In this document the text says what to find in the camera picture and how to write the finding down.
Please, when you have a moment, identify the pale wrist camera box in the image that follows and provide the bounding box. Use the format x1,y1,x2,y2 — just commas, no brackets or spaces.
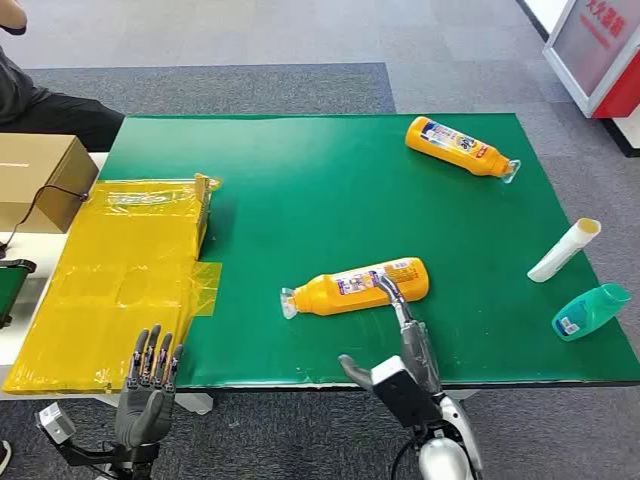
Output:
36,402,77,446
370,355,443,430

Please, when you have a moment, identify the yellow plastic wrapped package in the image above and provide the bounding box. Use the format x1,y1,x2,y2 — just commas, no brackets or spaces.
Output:
2,172,223,397

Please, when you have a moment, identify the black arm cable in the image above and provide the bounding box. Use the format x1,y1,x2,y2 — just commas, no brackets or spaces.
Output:
389,433,422,480

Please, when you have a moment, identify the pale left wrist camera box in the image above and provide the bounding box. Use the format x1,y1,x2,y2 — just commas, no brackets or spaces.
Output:
36,402,77,446

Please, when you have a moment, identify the white cylindrical bottle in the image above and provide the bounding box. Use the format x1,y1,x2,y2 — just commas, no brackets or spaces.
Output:
527,217,602,285

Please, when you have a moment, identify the brown cardboard box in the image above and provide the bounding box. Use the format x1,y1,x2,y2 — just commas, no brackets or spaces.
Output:
0,133,100,235

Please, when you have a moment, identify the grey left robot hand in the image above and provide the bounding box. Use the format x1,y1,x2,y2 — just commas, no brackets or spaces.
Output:
114,323,184,450

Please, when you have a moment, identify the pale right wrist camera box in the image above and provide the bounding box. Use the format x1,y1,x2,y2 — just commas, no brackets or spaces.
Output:
370,355,443,430

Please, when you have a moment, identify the green tray with black frame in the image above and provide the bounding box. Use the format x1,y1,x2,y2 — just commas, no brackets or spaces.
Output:
0,258,38,331

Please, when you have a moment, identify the green table mat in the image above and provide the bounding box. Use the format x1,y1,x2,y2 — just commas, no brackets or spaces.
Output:
98,113,640,391

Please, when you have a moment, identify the person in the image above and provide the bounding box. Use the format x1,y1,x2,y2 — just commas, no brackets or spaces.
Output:
0,0,125,154

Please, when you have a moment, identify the thin black cable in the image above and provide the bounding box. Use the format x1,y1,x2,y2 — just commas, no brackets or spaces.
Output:
0,183,90,260

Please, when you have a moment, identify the orange bottle with clear cap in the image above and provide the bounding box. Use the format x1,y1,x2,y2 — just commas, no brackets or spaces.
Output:
279,257,430,321
405,115,522,185

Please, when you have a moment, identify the teal plastic bottle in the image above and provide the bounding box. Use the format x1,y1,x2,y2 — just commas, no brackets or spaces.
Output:
551,282,632,344

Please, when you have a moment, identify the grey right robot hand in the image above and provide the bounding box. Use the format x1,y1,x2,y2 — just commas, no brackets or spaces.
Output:
338,274,443,399

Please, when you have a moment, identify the white and red display stand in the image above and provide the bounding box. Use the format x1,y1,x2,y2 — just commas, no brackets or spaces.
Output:
542,0,640,121

